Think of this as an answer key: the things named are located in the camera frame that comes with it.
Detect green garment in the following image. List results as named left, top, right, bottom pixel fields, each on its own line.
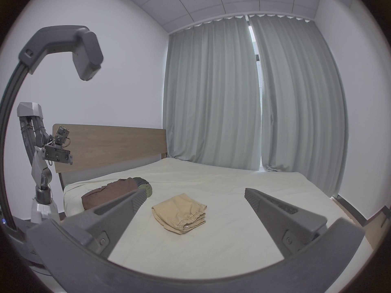
left=137, top=184, right=153, bottom=199

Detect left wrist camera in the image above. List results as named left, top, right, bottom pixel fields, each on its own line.
left=56, top=126, right=70, bottom=147

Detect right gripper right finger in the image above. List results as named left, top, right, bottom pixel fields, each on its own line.
left=244, top=187, right=328, bottom=260

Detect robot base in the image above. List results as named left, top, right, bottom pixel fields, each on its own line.
left=29, top=196, right=62, bottom=225

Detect brown shorts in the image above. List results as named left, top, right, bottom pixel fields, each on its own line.
left=81, top=177, right=139, bottom=210

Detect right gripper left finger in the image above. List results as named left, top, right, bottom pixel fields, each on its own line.
left=62, top=189, right=148, bottom=260

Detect bed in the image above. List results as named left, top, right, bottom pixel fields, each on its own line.
left=52, top=123, right=371, bottom=278

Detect beige shorts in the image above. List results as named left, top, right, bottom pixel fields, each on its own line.
left=152, top=193, right=208, bottom=235

